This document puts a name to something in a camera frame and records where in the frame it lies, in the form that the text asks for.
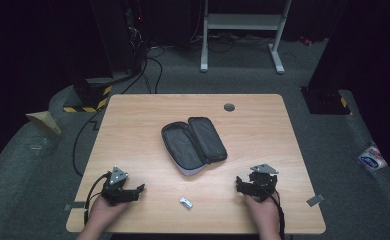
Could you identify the white and blue wipes packet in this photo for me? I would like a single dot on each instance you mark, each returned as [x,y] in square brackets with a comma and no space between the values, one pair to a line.
[372,157]

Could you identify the grey tape strip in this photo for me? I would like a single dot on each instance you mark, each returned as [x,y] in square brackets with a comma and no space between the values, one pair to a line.
[315,200]
[74,206]

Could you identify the beige cardboard piece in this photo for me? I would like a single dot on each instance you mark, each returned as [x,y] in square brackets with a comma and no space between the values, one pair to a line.
[44,120]

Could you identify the open grey zip case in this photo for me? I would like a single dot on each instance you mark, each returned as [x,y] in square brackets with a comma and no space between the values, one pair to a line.
[193,145]

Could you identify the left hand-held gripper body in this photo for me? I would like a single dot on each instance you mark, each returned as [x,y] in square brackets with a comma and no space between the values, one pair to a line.
[115,186]

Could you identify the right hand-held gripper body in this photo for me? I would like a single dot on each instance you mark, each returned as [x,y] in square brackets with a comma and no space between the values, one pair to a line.
[263,181]

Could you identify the person's right hand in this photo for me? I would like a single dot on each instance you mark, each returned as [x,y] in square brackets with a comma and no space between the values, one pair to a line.
[263,213]

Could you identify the black yellow striped stand base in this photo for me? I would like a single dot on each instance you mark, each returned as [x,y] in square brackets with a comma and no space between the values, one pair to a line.
[91,95]
[328,101]

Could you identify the white metal stand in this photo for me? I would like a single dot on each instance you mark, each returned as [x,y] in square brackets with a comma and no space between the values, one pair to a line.
[241,21]

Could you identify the person's left hand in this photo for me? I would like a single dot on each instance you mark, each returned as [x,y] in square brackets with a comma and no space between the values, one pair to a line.
[103,211]

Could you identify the small silver flash drive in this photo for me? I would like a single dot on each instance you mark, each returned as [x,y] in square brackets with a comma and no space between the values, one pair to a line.
[186,202]

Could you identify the small red object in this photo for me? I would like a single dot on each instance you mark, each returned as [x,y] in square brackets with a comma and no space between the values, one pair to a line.
[305,40]

